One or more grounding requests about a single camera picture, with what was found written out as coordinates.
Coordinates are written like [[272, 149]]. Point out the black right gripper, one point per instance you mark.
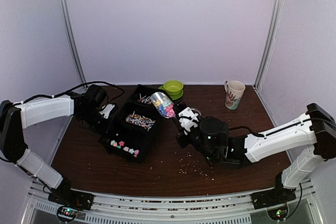
[[179, 137]]

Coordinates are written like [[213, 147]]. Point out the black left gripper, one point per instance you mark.
[[105, 129]]

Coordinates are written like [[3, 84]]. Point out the silver metal scoop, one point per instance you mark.
[[163, 104]]

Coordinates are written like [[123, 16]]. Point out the black three-compartment candy tray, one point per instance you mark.
[[133, 127]]

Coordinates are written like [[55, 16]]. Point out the clear plastic jar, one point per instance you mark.
[[196, 112]]

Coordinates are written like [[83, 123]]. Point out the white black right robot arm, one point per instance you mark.
[[315, 129]]

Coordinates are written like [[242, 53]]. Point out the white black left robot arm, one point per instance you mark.
[[16, 117]]

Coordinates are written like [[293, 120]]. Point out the green saucer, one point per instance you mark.
[[173, 97]]

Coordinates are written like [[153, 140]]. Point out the green bowl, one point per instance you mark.
[[173, 87]]

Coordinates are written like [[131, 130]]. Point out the coral pattern ceramic mug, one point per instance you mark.
[[234, 92]]

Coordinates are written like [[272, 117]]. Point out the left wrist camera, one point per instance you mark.
[[107, 110]]

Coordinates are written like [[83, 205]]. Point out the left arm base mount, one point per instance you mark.
[[71, 201]]

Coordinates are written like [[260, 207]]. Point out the front aluminium rail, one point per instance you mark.
[[228, 208]]

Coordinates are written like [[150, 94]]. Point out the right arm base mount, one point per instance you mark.
[[275, 200]]

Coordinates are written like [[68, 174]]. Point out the left aluminium frame post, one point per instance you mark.
[[71, 40]]

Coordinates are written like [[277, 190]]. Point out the aluminium frame post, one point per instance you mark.
[[71, 40], [269, 44]]

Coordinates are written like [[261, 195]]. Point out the right aluminium frame post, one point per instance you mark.
[[269, 44]]

